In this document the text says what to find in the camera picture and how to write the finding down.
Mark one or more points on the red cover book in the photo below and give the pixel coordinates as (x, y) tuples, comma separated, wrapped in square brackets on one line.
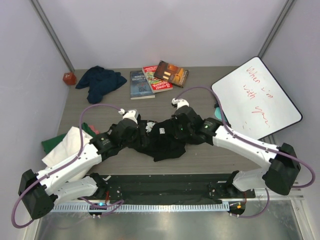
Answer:
[(157, 85)]

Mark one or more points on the green t shirt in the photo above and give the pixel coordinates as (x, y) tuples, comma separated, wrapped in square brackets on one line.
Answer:
[(50, 144)]

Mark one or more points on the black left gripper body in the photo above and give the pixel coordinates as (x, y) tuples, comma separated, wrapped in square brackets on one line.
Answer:
[(135, 140)]

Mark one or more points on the small red cube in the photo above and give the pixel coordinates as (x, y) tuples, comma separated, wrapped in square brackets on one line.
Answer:
[(69, 79)]

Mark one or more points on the white dry-erase board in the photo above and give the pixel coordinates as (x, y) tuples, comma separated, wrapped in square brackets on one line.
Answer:
[(253, 101)]

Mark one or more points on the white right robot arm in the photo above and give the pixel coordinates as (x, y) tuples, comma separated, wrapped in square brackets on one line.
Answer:
[(277, 170)]

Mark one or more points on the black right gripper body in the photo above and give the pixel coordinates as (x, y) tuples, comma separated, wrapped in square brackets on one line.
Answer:
[(180, 131)]

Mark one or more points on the black t shirt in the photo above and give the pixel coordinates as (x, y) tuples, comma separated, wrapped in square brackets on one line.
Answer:
[(162, 142)]

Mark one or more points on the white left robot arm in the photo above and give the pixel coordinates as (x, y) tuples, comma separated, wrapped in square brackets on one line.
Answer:
[(41, 191)]

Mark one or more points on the white folded t shirt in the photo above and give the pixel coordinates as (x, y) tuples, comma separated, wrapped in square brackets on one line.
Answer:
[(69, 146)]

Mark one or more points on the aluminium frame rail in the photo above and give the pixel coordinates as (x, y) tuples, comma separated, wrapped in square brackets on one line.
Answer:
[(270, 139)]

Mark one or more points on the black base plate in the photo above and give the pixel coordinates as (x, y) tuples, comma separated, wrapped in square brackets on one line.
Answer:
[(171, 189)]

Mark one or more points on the white perforated cable rail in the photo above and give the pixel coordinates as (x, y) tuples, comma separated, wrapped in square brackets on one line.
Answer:
[(71, 207)]

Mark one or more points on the blue 1984 paperback book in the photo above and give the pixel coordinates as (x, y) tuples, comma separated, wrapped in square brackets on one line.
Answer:
[(139, 86)]

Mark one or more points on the dark cover paperback book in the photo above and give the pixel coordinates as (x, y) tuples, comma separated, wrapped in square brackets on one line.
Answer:
[(171, 73)]

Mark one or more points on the teal cutting mat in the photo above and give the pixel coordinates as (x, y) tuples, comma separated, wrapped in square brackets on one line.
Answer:
[(217, 113)]

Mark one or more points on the navy blue t shirt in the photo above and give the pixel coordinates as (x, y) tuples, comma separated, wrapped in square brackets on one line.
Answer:
[(100, 82)]

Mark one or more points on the pink t shirt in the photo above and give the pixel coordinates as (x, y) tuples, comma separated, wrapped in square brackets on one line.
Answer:
[(93, 129)]

